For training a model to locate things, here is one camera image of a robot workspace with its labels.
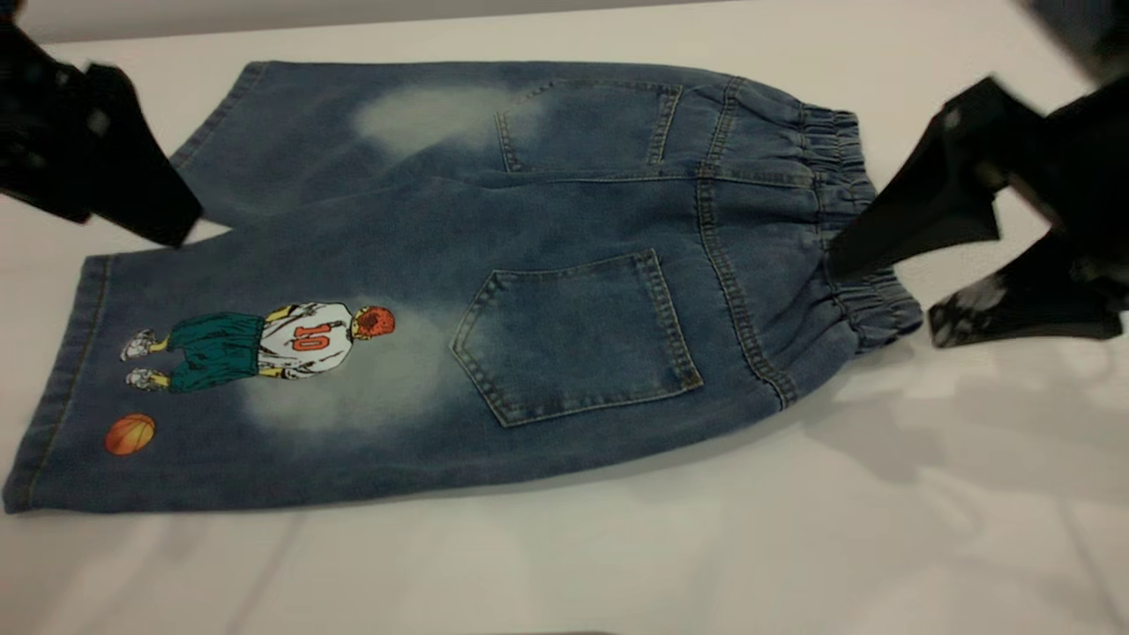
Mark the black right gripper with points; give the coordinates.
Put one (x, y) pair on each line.
(1080, 168)

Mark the blue denim shorts with print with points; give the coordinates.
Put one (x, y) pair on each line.
(529, 220)

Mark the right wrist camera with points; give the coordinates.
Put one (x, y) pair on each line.
(1080, 31)

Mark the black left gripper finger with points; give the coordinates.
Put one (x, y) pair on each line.
(145, 176)
(44, 132)

